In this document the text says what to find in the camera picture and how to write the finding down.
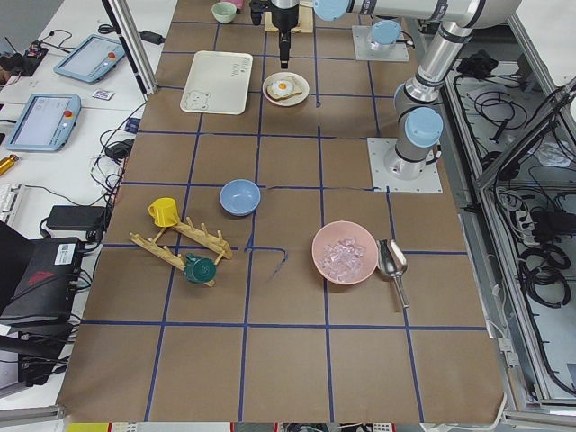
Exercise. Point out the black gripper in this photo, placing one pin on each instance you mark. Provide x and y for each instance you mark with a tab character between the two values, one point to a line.
284	18

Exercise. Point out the white round plate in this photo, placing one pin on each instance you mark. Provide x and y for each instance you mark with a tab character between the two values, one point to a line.
302	82

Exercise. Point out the wooden cutting board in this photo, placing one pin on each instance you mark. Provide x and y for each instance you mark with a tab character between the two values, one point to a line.
304	25

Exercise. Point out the toast with fried egg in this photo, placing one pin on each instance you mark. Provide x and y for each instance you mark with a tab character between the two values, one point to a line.
283	89

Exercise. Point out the light green bowl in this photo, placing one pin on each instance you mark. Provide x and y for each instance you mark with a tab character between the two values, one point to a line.
224	12

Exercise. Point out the cream bear tray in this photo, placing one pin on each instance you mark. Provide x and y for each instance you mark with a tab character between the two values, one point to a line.
217	83

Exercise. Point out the small black power adapter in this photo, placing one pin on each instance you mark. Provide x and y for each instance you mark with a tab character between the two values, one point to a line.
152	37

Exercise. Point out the blue bowl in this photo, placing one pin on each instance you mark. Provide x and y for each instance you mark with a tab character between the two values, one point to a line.
240	197

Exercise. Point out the upper blue teach pendant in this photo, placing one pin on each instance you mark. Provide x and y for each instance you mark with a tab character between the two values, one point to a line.
92	59

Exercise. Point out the blue teach pendant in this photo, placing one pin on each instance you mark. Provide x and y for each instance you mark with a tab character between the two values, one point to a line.
46	123
92	59

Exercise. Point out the yellow mug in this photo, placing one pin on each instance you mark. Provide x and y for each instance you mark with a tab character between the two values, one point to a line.
164	212

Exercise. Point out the pink bowl with ice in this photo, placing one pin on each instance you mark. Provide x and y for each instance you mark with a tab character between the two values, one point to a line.
344	252

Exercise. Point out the metal scoop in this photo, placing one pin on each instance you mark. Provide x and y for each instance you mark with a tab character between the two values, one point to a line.
392	265

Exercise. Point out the dark green mug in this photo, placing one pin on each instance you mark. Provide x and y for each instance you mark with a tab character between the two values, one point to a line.
199	269

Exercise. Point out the lower blue teach pendant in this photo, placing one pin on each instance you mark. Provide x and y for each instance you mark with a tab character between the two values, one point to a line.
46	123

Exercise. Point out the black power brick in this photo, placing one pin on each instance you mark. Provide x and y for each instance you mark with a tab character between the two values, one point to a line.
88	219

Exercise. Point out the black red computer box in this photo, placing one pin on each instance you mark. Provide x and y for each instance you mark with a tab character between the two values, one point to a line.
38	284

